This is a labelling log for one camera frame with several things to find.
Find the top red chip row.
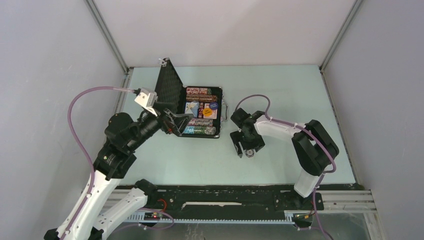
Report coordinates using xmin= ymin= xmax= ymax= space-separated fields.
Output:
xmin=186 ymin=87 xmax=212 ymax=95

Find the red dice strip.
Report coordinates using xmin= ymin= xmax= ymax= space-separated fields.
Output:
xmin=197 ymin=102 xmax=205 ymax=119

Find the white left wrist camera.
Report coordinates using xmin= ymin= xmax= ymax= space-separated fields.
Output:
xmin=133 ymin=88 xmax=158 ymax=117

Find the orange big blind button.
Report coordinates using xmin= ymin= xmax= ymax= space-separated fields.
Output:
xmin=202 ymin=108 xmax=214 ymax=118

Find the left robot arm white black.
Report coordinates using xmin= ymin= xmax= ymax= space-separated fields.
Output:
xmin=43 ymin=108 xmax=194 ymax=240

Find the blue playing card deck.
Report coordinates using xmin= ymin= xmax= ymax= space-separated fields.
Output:
xmin=184 ymin=101 xmax=200 ymax=118

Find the silver case handle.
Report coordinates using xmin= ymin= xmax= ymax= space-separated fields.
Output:
xmin=220 ymin=100 xmax=229 ymax=122

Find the poker chip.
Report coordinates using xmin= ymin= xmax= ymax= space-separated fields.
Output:
xmin=245 ymin=149 xmax=255 ymax=158

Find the pink chip row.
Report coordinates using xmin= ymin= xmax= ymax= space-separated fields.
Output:
xmin=188 ymin=118 xmax=214 ymax=127

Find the blue green chip row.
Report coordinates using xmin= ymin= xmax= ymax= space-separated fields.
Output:
xmin=183 ymin=125 xmax=216 ymax=136

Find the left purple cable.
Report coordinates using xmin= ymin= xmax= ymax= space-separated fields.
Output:
xmin=61 ymin=86 xmax=137 ymax=240

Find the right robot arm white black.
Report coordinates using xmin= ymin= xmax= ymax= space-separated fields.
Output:
xmin=230 ymin=108 xmax=340 ymax=209

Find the black poker case base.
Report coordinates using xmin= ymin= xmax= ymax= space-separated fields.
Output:
xmin=178 ymin=86 xmax=224 ymax=139

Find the red playing card deck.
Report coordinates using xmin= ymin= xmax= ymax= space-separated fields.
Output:
xmin=201 ymin=102 xmax=219 ymax=120

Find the white cable duct strip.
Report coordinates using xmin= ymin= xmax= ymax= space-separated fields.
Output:
xmin=125 ymin=213 xmax=296 ymax=225

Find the aluminium rail frame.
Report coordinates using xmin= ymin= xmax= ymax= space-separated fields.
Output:
xmin=99 ymin=189 xmax=378 ymax=215

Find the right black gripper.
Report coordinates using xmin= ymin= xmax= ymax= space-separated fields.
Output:
xmin=229 ymin=128 xmax=266 ymax=157

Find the blue small blind button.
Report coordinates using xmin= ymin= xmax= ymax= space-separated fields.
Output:
xmin=209 ymin=102 xmax=219 ymax=111

